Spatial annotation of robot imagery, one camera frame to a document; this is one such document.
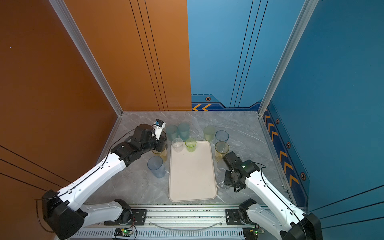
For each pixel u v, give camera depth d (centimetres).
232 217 73
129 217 69
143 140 58
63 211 37
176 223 73
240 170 54
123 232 71
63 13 71
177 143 99
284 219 40
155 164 83
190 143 99
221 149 88
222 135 89
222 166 89
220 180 83
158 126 67
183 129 97
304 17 72
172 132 97
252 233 70
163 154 87
